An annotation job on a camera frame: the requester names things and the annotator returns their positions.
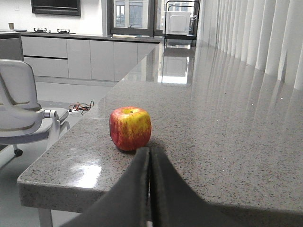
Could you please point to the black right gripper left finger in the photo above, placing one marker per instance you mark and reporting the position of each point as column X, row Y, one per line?
column 125, row 204

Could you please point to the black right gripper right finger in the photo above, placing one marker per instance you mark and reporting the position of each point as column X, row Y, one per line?
column 174, row 203

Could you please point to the red yellow apple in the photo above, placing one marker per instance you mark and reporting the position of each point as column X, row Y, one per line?
column 130, row 127

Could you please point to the white office chair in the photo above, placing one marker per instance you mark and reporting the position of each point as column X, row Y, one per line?
column 22, row 119

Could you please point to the grey kitchen base cabinets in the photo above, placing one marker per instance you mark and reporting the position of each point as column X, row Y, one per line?
column 83, row 59

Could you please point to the black metal rack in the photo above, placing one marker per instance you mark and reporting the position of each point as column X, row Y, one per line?
column 192, row 6

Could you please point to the white box appliance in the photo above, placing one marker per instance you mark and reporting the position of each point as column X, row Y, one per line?
column 177, row 23

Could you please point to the dark framed window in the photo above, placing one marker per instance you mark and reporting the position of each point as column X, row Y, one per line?
column 134, row 17

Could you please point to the white vertical blinds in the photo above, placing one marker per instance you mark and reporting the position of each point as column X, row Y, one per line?
column 266, row 34

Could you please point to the black gas stove top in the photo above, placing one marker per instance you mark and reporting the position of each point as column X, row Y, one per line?
column 58, row 31

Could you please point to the black range hood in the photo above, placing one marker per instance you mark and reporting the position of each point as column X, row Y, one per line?
column 56, row 7

